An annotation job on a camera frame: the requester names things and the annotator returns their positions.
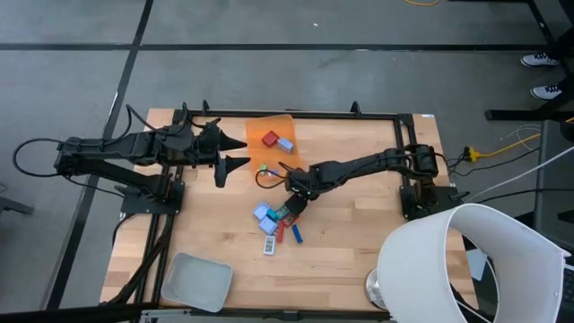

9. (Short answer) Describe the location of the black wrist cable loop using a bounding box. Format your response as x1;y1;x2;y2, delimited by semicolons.
255;167;291;190

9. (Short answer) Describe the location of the person's leg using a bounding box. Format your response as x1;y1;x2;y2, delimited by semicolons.
549;26;574;62

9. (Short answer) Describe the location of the grey chair leg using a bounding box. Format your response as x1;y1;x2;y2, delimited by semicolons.
0;181;35;217

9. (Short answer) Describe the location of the white paper sheet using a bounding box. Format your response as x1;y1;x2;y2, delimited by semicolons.
465;248;489;283

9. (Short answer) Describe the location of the silver lamp base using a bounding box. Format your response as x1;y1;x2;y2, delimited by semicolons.
363;266;389;311

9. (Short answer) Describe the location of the black metal table frame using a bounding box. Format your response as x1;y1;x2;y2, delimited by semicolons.
100;99;422;315

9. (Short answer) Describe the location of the white lampshade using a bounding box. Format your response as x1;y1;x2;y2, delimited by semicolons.
376;202;571;323

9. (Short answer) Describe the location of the black keyboard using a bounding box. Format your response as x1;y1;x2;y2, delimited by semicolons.
559;264;574;323

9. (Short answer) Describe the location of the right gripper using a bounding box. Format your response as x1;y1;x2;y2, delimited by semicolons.
284;166;326;215

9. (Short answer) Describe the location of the person's shoe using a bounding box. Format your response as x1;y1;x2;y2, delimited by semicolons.
519;51;561;69
529;82;564;101

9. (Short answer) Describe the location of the black power cable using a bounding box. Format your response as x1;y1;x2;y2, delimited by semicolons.
441;151;470;177

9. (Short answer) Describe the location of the grey plastic tray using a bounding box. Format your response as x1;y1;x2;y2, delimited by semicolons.
160;251;235;314

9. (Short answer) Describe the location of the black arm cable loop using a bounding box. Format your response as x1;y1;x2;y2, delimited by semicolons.
12;137;73;179

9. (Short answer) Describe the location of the yellow extension cable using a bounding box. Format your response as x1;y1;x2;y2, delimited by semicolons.
479;116;574;159

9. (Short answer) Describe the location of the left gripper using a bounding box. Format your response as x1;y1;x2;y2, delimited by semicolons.
192;117;251;188

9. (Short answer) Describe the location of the orange translucent bin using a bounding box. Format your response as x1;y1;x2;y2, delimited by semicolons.
244;113;307;175

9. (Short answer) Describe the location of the black floor cable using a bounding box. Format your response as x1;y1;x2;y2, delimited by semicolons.
474;187;574;205

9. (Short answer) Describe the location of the teal rectangular frame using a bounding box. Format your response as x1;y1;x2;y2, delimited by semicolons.
266;205;291;222

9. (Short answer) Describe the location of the white floor cable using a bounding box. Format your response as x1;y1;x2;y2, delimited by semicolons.
465;144;574;204

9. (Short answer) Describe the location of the red cube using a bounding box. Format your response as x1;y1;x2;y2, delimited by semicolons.
261;130;281;149

